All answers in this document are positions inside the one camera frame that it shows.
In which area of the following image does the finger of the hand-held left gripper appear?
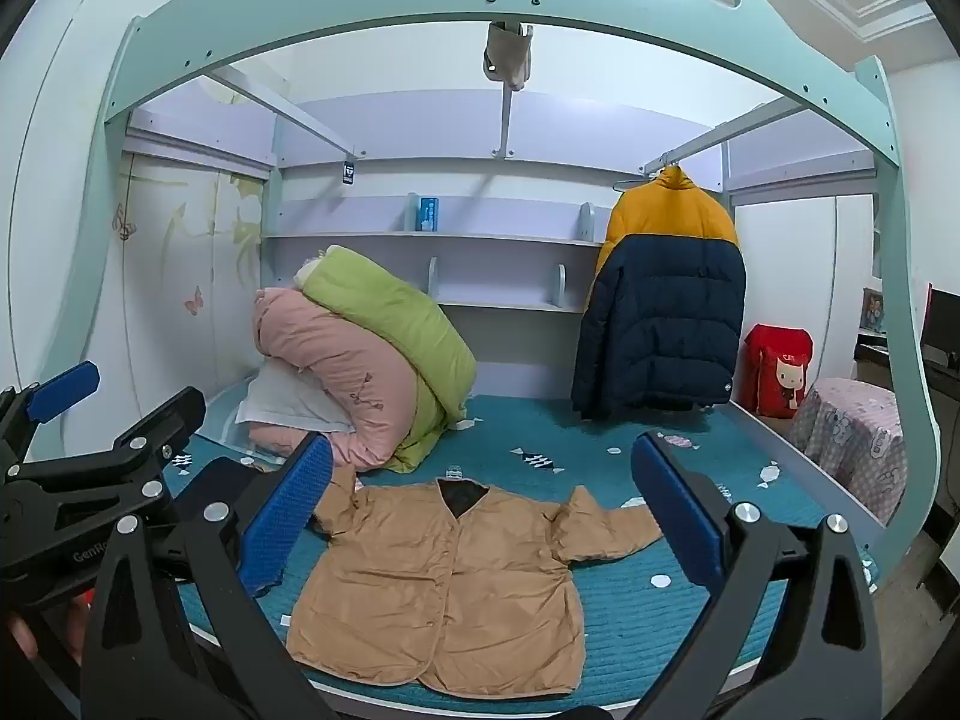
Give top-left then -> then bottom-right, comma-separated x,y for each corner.
0,360 -> 101,477
4,385 -> 208,522

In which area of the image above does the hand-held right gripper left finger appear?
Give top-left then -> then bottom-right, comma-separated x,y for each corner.
81,433 -> 335,720

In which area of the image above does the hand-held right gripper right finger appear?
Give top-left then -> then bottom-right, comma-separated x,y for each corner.
630,431 -> 884,720

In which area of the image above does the tan quilted jacket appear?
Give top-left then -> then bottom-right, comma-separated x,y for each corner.
285,465 -> 665,700

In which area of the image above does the person's left hand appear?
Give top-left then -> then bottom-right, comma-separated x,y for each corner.
6,611 -> 42,665

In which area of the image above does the light blue striped pillow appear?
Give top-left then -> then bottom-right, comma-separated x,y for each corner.
193,386 -> 301,470

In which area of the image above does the white pillow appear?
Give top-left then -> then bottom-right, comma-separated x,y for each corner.
235,356 -> 358,436

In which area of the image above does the teal candy-print bed mat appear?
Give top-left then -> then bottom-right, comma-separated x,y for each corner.
169,382 -> 880,700

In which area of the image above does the red cartoon bag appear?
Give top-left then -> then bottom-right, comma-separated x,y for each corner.
742,323 -> 815,420

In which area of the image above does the pink quilt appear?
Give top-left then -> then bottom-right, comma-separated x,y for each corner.
247,286 -> 422,470

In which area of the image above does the pink patterned cloth-covered stool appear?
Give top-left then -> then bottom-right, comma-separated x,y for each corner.
787,377 -> 902,527

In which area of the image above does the navy and yellow puffer jacket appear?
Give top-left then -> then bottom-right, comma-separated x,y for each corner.
570,163 -> 748,422

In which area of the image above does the green quilt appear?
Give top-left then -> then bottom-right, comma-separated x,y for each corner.
295,246 -> 479,476

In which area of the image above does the dark desk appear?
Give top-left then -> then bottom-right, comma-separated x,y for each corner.
855,341 -> 902,392

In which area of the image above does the black monitor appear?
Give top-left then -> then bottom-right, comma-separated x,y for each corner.
920,283 -> 960,370

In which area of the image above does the grey hanging cloth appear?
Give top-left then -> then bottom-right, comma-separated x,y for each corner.
483,19 -> 536,90

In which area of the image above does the lilac wall shelf unit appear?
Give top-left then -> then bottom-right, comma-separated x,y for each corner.
262,154 -> 625,316

